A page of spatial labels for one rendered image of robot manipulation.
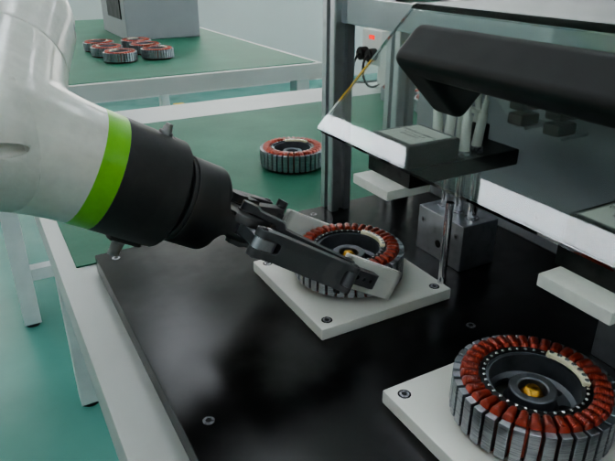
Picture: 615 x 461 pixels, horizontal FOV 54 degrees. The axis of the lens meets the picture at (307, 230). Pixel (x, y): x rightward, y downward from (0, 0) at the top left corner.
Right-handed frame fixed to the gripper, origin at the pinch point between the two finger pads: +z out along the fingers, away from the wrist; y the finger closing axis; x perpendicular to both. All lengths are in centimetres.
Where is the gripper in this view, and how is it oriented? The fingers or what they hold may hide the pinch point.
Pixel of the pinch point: (347, 255)
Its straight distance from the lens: 61.9
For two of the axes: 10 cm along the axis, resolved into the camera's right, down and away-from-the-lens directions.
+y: 4.8, 3.7, -7.9
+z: 7.6, 2.7, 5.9
